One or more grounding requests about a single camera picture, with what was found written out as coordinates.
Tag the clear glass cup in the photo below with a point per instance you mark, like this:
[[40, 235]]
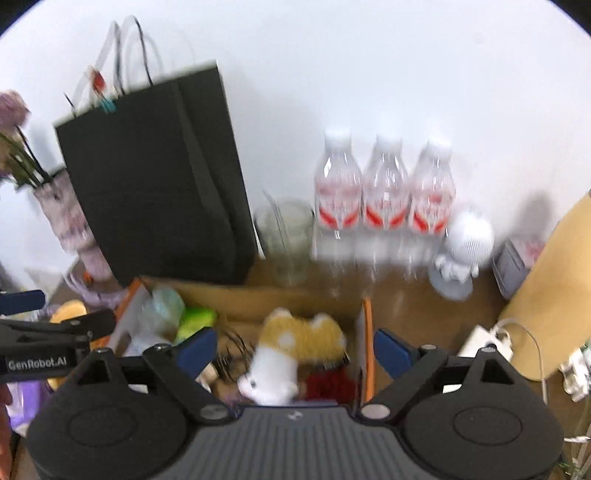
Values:
[[286, 240]]

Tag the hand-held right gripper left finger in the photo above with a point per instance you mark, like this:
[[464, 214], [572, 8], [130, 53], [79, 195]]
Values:
[[198, 351]]

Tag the translucent plastic bag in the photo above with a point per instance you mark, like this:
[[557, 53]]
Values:
[[164, 304]]

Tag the small grey box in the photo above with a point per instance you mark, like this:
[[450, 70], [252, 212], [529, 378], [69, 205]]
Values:
[[512, 267]]

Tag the black paper bag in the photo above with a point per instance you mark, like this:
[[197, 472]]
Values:
[[152, 184]]

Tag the red orange cardboard box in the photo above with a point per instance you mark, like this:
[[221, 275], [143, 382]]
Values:
[[240, 297]]

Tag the purple mottled vase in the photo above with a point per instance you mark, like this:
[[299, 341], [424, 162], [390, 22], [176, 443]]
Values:
[[64, 217]]

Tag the green tissue pack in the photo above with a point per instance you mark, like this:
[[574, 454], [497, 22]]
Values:
[[196, 318]]

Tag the yellow ceramic mug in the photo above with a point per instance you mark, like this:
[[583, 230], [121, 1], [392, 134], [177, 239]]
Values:
[[69, 310]]

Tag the red artificial rose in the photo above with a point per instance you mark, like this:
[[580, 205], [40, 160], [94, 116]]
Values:
[[328, 383]]

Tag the yellow thermos jug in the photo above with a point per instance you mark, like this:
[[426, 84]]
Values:
[[554, 300]]

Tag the white power strip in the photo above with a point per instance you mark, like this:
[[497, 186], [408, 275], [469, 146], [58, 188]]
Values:
[[575, 369]]

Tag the red label water bottle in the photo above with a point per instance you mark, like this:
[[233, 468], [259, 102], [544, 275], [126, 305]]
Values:
[[385, 198], [431, 198], [338, 194]]

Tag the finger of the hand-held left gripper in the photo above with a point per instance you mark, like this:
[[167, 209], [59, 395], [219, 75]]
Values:
[[87, 325], [21, 302]]

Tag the white power adapter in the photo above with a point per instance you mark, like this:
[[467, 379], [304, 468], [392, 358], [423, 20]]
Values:
[[480, 339]]

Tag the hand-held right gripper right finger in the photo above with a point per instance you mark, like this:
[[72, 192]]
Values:
[[392, 353]]

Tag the white robot speaker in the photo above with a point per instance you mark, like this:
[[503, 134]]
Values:
[[468, 240]]

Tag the purple tissue pack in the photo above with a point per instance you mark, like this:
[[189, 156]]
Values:
[[27, 401]]

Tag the white yellow plush sheep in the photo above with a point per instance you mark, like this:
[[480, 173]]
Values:
[[272, 369]]

